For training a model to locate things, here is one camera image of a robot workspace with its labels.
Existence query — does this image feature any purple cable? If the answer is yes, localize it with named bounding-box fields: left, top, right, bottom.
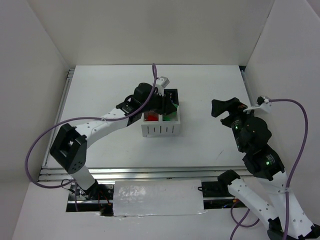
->
left=229, top=98, right=309, bottom=240
left=26, top=63, right=158, bottom=211

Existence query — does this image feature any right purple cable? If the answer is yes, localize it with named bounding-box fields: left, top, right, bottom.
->
left=229, top=98, right=309, bottom=240

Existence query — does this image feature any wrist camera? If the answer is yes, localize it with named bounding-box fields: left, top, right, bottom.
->
left=243, top=96, right=272, bottom=114
left=155, top=76, right=170, bottom=96

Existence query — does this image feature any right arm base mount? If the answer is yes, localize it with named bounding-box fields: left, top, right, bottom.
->
left=197, top=181, right=239, bottom=210

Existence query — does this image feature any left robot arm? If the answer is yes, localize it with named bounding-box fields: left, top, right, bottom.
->
left=49, top=82, right=179, bottom=199

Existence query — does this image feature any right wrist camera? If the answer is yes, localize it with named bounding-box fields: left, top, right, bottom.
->
left=243, top=96, right=272, bottom=114

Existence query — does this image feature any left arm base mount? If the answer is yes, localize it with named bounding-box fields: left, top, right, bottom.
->
left=67, top=184, right=114, bottom=208

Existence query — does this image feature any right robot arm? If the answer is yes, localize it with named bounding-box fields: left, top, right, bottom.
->
left=211, top=96, right=320, bottom=240

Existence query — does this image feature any white foam cover panel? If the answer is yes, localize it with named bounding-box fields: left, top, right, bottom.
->
left=113, top=179, right=206, bottom=217

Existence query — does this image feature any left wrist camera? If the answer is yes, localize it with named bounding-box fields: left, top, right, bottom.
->
left=155, top=76, right=170, bottom=96

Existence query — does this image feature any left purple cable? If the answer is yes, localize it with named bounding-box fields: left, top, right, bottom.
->
left=26, top=63, right=158, bottom=211

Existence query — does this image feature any white container pair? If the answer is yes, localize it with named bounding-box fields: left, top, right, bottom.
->
left=141, top=107, right=181, bottom=137

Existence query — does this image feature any red ridged lego brick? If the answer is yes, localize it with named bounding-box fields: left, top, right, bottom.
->
left=145, top=115, right=159, bottom=122

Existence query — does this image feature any black container pair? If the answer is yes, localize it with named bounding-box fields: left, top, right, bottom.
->
left=164, top=88, right=179, bottom=105

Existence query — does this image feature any aluminium rail frame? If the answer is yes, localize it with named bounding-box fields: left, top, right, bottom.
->
left=37, top=65, right=278, bottom=182

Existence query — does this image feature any green lego brick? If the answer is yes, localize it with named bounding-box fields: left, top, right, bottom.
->
left=162, top=115, right=177, bottom=122

